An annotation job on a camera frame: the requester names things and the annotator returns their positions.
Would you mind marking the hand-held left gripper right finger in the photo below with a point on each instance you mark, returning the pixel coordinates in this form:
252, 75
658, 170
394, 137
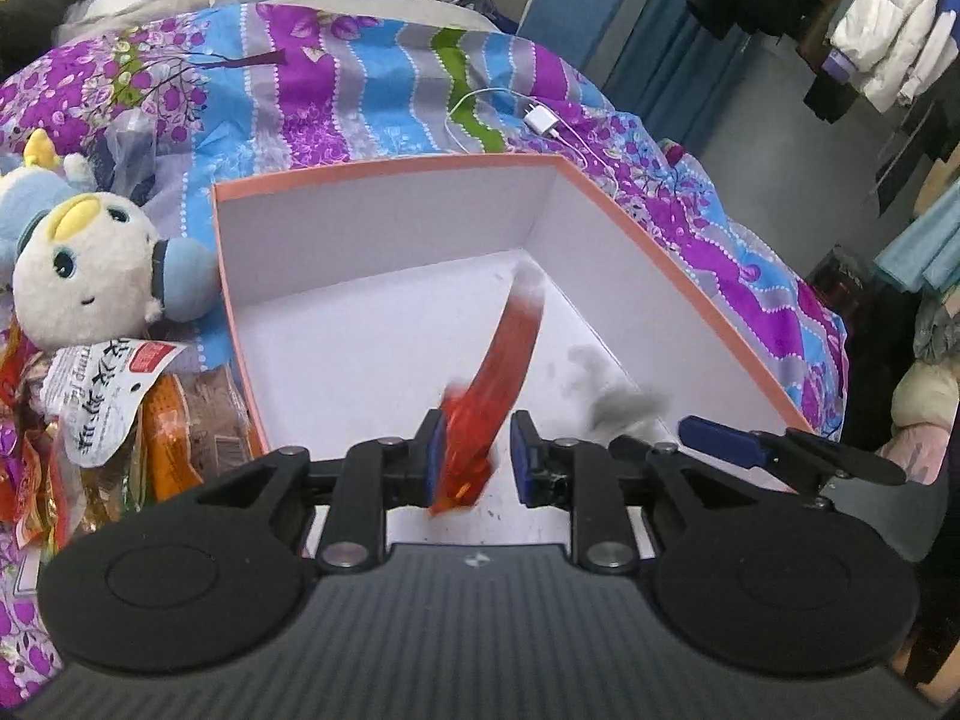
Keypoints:
522, 461

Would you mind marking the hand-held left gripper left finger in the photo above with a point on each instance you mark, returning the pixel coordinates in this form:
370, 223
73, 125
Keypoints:
436, 457

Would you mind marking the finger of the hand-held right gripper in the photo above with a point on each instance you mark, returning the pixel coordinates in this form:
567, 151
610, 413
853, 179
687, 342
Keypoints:
720, 439

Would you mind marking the orange cardboard box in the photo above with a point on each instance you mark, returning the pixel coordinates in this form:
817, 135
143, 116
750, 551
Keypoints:
360, 315

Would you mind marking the orange snack packet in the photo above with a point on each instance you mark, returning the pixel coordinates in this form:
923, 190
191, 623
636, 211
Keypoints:
169, 442

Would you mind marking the white snack packet black print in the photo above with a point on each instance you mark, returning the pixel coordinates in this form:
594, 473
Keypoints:
97, 397

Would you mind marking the person's right forearm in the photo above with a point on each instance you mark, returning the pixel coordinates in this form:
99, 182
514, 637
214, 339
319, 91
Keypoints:
919, 450

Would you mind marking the brown snack packet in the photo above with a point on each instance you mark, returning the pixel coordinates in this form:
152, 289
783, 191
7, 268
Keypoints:
217, 420

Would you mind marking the teal cloth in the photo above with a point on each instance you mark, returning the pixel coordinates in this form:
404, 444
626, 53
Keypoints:
919, 247

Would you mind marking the white charger plug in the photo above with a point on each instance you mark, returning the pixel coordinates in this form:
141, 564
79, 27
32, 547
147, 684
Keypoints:
541, 121

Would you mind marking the purple floral blanket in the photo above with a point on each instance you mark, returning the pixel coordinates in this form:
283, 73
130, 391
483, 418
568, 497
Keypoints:
337, 97

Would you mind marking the blue curtain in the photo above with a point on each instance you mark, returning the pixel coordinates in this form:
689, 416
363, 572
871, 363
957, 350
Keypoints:
697, 52

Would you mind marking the white plush toy blue ears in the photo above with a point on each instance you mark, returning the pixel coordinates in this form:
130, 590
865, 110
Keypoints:
90, 277

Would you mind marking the red foil snack packet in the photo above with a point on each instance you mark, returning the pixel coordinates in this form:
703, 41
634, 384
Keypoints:
19, 427

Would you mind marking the clear plastic bag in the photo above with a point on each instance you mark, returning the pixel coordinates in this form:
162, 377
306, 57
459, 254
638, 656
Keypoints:
131, 157

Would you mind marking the white puffer jacket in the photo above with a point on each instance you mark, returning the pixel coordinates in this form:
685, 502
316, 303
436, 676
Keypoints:
889, 22

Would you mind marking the blue plush toy yellow horns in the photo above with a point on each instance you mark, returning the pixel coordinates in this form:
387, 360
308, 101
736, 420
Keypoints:
30, 195

